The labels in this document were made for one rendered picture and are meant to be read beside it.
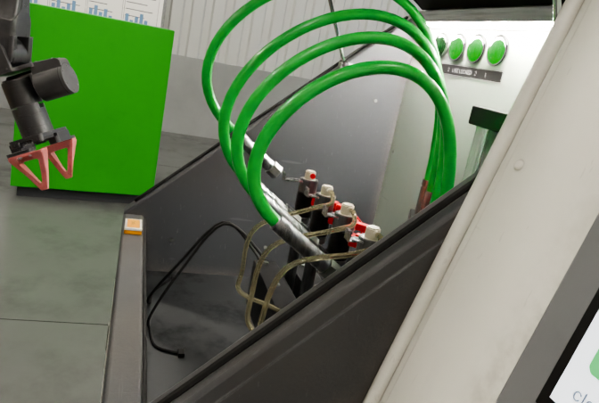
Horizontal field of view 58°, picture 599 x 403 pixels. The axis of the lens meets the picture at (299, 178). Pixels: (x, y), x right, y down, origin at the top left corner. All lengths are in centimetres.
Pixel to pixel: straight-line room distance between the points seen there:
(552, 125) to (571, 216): 8
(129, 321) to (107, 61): 331
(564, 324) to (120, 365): 46
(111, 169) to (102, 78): 65
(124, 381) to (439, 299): 34
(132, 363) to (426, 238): 36
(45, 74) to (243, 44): 624
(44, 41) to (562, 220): 373
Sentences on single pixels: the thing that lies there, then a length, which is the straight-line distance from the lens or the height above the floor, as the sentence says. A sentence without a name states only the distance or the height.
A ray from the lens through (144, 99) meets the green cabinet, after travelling 400.
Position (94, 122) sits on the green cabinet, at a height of 59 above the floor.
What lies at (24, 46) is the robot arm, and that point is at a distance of 114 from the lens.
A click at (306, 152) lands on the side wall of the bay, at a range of 113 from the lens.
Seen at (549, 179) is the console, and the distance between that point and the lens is 43.
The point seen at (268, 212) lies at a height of 116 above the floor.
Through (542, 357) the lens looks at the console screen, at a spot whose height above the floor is 116.
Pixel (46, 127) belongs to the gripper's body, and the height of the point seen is 110.
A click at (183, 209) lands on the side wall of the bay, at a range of 112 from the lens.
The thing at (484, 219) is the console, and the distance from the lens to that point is 47.
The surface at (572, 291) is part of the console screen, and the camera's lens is 39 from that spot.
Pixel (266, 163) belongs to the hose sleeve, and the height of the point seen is 115.
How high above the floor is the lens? 132
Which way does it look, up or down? 13 degrees down
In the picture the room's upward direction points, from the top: 11 degrees clockwise
